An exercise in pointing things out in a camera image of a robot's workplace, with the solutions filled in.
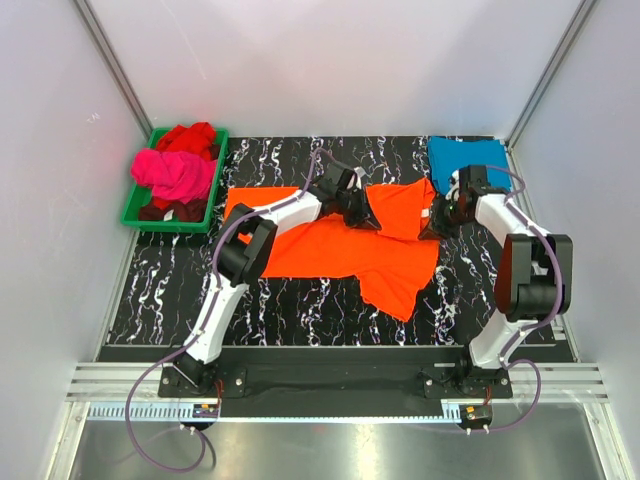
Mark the orange t shirt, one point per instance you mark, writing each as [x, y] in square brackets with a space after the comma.
[392, 265]

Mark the right connector box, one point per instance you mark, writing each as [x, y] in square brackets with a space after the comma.
[477, 413]

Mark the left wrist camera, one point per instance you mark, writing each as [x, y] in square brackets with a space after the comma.
[343, 179]

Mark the folded blue t shirt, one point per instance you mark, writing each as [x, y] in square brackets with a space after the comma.
[448, 155]

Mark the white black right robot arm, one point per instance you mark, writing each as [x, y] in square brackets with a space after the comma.
[533, 283]

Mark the green plastic bin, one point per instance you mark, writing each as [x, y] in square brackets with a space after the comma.
[140, 196]

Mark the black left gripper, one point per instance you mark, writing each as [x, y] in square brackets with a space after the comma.
[364, 217]

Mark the dark maroon t shirt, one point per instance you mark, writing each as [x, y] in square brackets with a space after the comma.
[160, 210]

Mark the pink t shirt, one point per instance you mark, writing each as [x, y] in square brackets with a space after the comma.
[174, 176]

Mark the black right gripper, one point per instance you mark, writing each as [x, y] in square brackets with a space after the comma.
[428, 233]

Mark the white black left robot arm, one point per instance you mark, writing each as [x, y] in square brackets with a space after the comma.
[241, 253]

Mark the connector box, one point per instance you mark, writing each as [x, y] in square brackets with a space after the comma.
[206, 410]
[477, 413]

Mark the red t shirt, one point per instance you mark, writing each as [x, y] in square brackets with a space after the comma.
[197, 139]

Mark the aluminium frame rail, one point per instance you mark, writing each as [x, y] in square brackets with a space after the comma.
[560, 382]

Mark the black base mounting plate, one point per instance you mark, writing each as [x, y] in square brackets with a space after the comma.
[298, 391]

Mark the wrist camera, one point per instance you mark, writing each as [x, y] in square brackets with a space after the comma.
[457, 184]
[343, 179]

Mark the left connector box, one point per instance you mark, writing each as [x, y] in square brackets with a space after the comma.
[206, 410]

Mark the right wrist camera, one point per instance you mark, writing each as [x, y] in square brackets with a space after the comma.
[457, 184]

